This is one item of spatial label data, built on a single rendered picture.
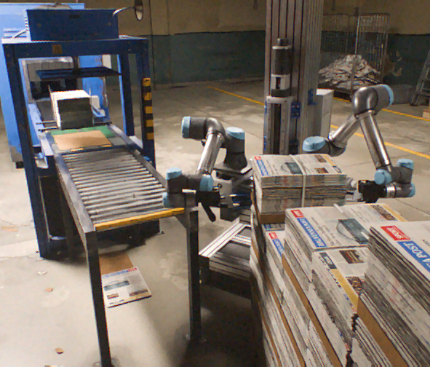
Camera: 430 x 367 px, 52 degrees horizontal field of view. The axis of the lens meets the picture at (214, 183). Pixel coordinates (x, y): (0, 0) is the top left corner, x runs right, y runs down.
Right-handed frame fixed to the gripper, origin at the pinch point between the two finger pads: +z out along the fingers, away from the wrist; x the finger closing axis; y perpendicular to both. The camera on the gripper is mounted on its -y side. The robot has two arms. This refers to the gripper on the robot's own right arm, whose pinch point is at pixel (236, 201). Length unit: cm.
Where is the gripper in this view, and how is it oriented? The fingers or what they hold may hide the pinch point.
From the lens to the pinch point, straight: 211.6
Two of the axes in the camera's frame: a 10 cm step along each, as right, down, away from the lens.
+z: 10.0, -0.4, 0.7
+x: -0.8, -3.5, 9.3
